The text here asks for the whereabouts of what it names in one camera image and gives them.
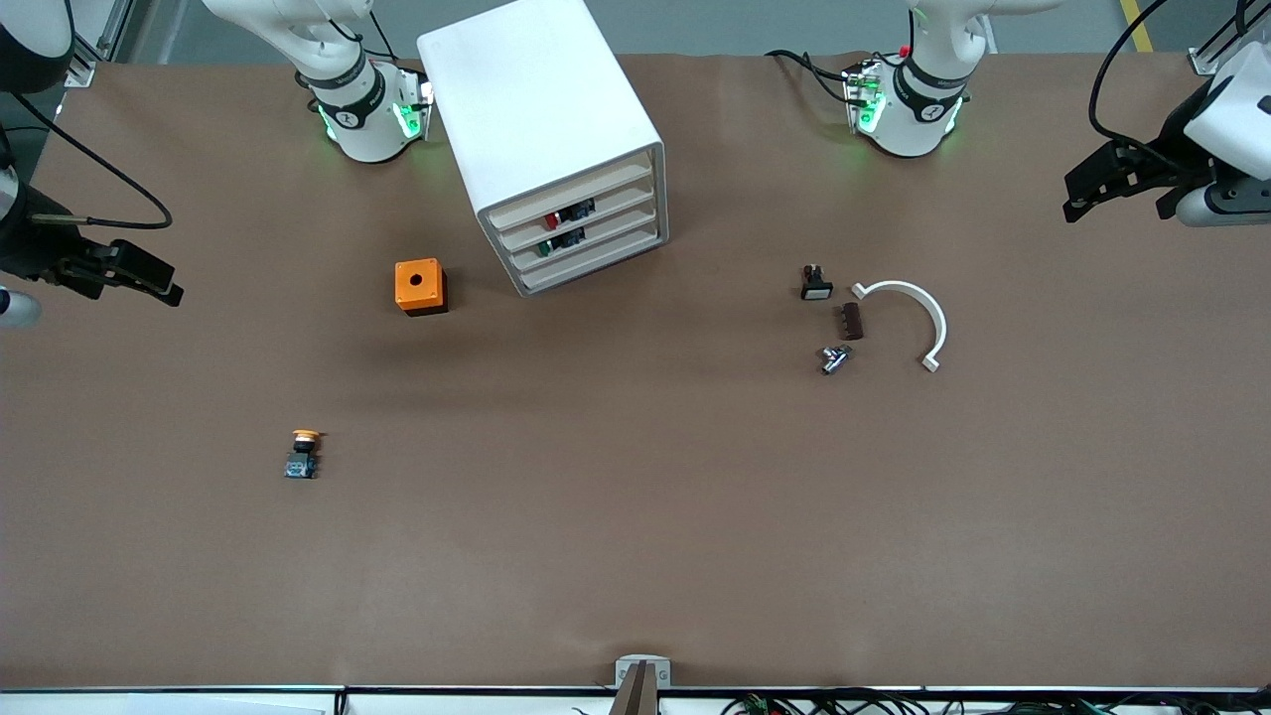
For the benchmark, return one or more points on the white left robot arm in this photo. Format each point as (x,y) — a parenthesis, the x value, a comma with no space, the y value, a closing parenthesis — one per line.
(909,129)

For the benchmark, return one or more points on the brown mounting post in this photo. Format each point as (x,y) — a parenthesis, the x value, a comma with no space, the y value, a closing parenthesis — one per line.
(635,695)

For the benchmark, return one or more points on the red push button switch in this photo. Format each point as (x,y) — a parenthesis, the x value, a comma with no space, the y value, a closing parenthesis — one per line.
(574,212)

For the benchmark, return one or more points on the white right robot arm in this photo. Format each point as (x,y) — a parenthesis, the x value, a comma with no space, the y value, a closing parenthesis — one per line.
(362,124)

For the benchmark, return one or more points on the brown terminal block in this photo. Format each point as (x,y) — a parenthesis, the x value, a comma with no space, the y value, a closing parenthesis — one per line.
(850,322)

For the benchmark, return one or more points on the yellow mushroom push button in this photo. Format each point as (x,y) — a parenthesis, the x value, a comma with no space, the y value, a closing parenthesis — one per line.
(301,465)

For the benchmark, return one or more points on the orange button enclosure box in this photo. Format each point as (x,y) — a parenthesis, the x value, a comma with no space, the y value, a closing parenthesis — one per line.
(429,290)

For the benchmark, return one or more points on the black white-faced push button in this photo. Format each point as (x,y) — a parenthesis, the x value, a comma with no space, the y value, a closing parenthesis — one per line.
(816,286)

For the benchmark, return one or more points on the aluminium frame profile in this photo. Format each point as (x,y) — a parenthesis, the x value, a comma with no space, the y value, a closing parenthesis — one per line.
(1206,62)
(84,70)

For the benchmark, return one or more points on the white curved plastic arc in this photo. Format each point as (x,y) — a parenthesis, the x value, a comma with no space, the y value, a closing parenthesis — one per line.
(927,299)

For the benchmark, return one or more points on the silver key switch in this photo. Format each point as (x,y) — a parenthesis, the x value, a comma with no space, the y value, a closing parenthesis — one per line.
(834,359)

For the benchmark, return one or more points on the green push button switch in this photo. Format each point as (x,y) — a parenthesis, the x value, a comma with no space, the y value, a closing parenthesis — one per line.
(564,240)

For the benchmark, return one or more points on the grey metal bracket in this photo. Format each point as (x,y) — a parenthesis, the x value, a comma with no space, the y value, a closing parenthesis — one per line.
(626,663)

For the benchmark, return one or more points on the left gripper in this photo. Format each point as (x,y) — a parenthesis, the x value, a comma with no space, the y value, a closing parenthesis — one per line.
(1175,142)

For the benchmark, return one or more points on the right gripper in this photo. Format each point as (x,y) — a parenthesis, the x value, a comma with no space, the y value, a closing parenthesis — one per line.
(28,248)

